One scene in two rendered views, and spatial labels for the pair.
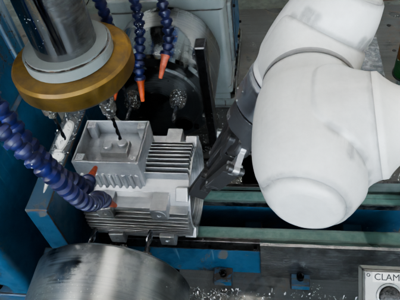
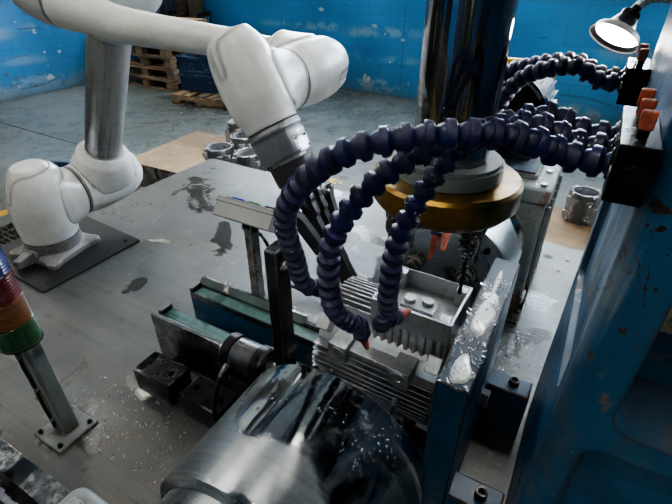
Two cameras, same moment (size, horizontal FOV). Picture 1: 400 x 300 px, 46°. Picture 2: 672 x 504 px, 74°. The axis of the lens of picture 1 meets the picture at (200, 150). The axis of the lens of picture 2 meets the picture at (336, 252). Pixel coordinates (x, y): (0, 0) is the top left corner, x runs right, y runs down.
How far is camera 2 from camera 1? 115 cm
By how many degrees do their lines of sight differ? 98
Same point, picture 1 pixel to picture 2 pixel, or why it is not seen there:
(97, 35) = not seen: hidden behind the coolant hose
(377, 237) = (216, 297)
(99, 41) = not seen: hidden behind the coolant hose
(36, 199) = (508, 267)
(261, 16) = not seen: outside the picture
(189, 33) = (224, 427)
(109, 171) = (431, 288)
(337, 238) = (244, 306)
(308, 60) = (290, 45)
